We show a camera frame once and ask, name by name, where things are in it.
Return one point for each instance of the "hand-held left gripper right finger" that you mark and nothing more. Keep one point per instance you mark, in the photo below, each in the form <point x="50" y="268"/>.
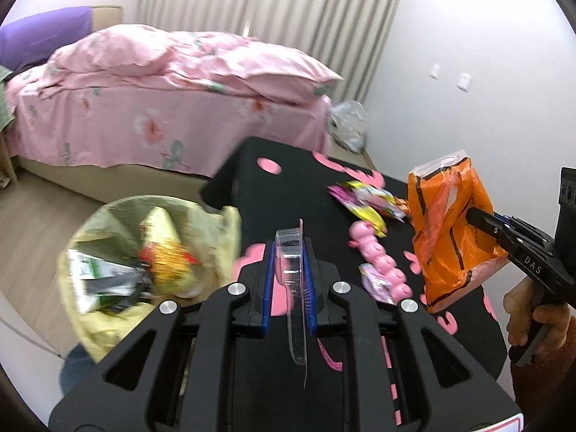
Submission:
<point x="310" y="297"/>

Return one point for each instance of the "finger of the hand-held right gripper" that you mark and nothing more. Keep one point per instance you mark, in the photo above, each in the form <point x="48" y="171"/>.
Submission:
<point x="486" y="227"/>
<point x="517" y="226"/>

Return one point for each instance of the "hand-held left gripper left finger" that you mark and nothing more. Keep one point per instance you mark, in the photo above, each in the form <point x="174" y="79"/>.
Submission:
<point x="268" y="292"/>

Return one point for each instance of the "orange plastic bag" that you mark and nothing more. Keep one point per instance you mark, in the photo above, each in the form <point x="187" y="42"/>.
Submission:
<point x="445" y="234"/>

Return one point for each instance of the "clear plastic blister pack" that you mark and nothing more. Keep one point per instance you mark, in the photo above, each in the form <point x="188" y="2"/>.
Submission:
<point x="291" y="252"/>

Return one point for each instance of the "pink purple snack wrapper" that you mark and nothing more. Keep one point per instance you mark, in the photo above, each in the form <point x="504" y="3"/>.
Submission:
<point x="377" y="282"/>

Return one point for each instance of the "yellow bag trash bin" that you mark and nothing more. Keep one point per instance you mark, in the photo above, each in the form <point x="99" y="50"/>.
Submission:
<point x="216" y="243"/>

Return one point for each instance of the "white colourful snack packet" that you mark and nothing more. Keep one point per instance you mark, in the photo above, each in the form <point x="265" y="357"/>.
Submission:
<point x="394" y="204"/>

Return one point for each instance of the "green white carton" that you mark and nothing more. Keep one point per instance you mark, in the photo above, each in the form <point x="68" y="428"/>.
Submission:
<point x="90" y="272"/>

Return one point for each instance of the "person's right forearm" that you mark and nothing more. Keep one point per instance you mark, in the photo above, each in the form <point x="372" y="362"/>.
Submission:
<point x="544" y="396"/>

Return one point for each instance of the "person's right hand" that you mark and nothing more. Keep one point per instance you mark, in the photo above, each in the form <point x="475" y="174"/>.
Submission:
<point x="517" y="310"/>

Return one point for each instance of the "pink toy caterpillar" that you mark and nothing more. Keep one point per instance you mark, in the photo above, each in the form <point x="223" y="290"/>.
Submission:
<point x="382" y="261"/>

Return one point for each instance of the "black tablecloth with pink shapes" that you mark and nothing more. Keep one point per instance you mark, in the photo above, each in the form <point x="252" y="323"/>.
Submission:
<point x="270" y="202"/>

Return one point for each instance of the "white plastic bag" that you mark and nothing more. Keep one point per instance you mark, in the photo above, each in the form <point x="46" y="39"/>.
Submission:
<point x="348" y="123"/>

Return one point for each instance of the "person's leg in jeans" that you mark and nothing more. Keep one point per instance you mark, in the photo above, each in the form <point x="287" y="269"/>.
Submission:
<point x="76" y="369"/>

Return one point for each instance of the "bed with pink floral sheet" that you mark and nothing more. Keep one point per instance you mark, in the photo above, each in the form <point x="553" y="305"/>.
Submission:
<point x="112" y="130"/>

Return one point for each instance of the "pink floral duvet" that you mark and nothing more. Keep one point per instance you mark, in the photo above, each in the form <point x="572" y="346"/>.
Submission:
<point x="180" y="58"/>

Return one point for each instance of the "beige pleated curtain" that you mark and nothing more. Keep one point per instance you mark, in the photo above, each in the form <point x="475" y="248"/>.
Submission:
<point x="279" y="13"/>

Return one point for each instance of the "wooden nightstand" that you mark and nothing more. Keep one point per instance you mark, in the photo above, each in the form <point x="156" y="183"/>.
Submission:
<point x="6" y="162"/>

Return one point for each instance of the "beige headboard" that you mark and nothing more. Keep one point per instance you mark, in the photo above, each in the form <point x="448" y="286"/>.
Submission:
<point x="105" y="18"/>

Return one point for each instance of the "green checked cloth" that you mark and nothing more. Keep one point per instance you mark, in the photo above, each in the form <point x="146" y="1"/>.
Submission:
<point x="5" y="99"/>

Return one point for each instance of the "purple pillow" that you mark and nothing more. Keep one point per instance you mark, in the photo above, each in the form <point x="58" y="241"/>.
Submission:
<point x="40" y="33"/>

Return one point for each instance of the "white wall switch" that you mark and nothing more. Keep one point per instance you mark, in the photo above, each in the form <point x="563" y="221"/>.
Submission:
<point x="434" y="70"/>
<point x="465" y="81"/>

